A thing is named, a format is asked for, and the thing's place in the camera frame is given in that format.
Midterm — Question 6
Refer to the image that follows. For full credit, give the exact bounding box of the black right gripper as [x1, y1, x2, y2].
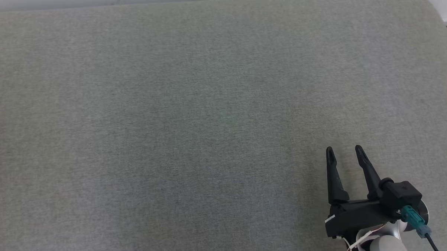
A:
[323, 144, 399, 241]

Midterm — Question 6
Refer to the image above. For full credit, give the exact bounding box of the teal right cable connector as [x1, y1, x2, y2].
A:
[400, 205, 433, 238]

